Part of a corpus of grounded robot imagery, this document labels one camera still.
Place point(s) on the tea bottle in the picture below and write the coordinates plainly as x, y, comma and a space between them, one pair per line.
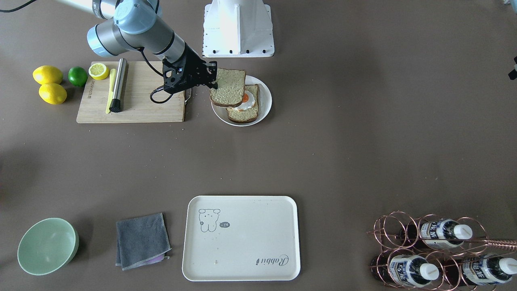
481, 270
442, 234
404, 270

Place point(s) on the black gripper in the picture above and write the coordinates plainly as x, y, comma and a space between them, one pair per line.
195, 64

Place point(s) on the yellow lemon upper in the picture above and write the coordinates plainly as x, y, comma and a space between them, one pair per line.
47, 74

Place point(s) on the green lime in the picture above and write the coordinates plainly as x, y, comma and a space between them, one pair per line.
77, 76

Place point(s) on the yellow lemon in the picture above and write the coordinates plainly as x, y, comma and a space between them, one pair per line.
52, 93
47, 74

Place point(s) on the bread slice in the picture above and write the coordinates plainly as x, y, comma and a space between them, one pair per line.
246, 116
230, 88

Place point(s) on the fried egg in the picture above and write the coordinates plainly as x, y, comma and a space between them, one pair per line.
248, 101

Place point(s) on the bread slice under egg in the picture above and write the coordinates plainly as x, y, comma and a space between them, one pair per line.
246, 116

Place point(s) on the yellow lemon lower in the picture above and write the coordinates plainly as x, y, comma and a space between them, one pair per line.
52, 93

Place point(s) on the wooden cutting board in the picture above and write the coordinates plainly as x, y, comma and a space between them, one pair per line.
137, 107

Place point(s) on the grey folded cloth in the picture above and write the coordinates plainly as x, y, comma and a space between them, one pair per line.
141, 241

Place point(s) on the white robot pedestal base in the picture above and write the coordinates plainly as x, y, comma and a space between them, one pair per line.
238, 28

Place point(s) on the steel muddler black tip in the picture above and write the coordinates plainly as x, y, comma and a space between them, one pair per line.
115, 104

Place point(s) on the tea bottle upper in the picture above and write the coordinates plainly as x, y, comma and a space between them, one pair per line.
442, 234

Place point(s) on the green ceramic bowl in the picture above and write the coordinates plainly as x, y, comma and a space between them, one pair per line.
47, 246

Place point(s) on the white round plate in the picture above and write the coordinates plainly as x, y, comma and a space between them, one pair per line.
265, 102

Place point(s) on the copper wire bottle rack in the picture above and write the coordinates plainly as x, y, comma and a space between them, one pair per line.
387, 227

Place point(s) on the yellow plastic knife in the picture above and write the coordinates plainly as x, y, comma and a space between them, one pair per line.
112, 77

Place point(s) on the half cut lemon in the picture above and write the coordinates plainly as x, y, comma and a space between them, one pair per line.
98, 71

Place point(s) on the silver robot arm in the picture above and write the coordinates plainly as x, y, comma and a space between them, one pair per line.
137, 25

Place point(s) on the cream rabbit tray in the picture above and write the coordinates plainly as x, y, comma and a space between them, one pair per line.
241, 238

